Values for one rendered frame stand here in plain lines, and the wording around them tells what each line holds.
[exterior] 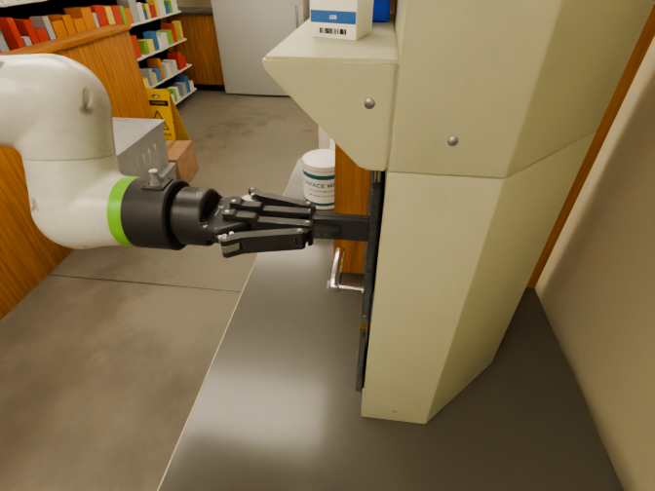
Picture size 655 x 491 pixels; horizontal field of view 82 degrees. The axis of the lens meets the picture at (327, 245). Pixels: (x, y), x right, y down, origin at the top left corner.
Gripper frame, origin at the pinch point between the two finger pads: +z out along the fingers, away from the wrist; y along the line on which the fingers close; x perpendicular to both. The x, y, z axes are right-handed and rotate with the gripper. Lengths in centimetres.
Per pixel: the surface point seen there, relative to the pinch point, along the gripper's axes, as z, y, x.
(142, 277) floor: -130, 116, 131
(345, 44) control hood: -0.2, 1.6, -20.1
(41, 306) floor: -175, 86, 131
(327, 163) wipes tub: -9, 63, 22
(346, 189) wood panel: -1.5, 32.4, 13.1
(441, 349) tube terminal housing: 14.7, -4.7, 16.1
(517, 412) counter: 32.1, -0.6, 36.9
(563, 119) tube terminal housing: 21.7, 1.3, -14.0
